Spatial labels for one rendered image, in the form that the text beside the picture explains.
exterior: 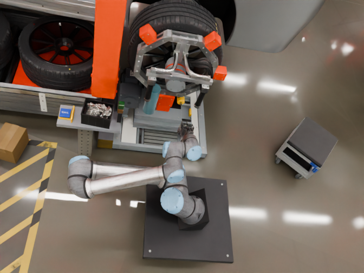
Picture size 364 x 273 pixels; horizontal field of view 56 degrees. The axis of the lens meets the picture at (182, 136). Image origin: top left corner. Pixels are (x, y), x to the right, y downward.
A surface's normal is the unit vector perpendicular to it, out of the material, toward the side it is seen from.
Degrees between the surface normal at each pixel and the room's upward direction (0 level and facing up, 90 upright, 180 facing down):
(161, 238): 0
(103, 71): 90
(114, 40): 90
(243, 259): 0
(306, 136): 0
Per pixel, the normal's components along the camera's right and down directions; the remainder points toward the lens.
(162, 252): 0.24, -0.54
